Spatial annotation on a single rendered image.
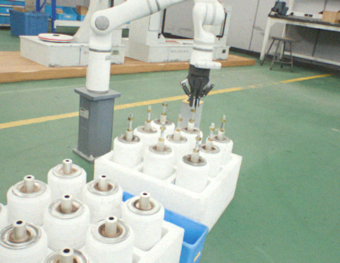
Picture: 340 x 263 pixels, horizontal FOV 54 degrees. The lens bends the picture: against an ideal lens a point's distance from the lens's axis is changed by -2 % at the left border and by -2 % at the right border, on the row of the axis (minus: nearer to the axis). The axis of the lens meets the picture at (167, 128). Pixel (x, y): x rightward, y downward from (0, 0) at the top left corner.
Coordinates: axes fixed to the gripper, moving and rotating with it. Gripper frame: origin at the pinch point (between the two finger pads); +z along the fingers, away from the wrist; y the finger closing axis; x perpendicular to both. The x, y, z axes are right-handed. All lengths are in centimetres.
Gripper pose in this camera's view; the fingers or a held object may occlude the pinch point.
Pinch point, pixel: (194, 103)
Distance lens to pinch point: 123.6
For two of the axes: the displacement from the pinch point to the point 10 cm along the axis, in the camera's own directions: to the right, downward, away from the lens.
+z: -1.2, 9.3, 3.4
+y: -9.4, 0.0, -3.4
